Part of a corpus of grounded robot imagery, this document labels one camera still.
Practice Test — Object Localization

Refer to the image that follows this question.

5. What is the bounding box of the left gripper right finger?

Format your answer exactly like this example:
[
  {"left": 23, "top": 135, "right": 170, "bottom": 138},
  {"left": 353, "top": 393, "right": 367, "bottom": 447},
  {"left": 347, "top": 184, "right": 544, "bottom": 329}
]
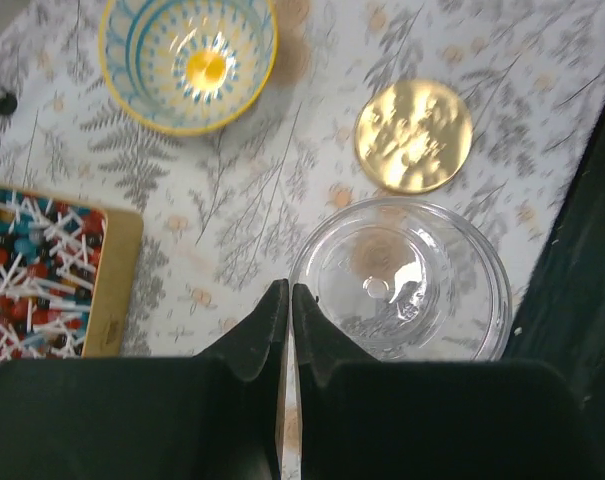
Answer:
[{"left": 291, "top": 284, "right": 590, "bottom": 479}]

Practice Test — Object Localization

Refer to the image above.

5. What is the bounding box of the gold tin with lollipops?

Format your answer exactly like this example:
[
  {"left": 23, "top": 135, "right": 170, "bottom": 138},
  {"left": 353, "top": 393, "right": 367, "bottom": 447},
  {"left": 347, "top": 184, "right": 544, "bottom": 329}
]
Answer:
[{"left": 0, "top": 184, "right": 144, "bottom": 364}]

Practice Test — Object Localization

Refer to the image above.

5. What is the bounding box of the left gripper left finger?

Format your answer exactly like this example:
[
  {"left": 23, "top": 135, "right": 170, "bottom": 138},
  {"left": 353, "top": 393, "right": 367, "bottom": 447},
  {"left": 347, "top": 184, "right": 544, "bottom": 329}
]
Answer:
[{"left": 0, "top": 280, "right": 288, "bottom": 479}]

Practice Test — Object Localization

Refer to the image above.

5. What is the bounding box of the patterned ceramic bowl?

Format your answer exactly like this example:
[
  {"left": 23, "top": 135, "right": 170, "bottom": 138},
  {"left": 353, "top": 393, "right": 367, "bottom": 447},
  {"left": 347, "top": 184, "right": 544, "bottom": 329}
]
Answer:
[{"left": 98, "top": 0, "right": 278, "bottom": 136}]

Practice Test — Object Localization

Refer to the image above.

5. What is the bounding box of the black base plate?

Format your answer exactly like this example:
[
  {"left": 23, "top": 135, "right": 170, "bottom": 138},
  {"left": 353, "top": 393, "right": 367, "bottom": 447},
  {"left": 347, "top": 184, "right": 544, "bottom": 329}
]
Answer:
[{"left": 504, "top": 103, "right": 605, "bottom": 468}]

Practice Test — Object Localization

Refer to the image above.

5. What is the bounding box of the round gold lid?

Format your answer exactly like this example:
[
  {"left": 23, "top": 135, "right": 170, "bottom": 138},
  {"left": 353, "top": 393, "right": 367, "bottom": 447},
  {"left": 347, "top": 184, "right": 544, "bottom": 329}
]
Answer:
[{"left": 354, "top": 79, "right": 473, "bottom": 195}]

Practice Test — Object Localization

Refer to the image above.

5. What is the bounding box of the clear glass jar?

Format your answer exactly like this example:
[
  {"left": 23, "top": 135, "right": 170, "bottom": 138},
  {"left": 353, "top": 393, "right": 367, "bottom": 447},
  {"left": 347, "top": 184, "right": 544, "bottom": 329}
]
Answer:
[{"left": 290, "top": 197, "right": 513, "bottom": 361}]

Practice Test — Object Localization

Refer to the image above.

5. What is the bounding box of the floral tablecloth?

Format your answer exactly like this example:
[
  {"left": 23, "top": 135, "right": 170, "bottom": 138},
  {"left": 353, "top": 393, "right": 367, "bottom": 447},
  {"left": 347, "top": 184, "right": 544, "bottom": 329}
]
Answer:
[{"left": 0, "top": 1, "right": 605, "bottom": 355}]

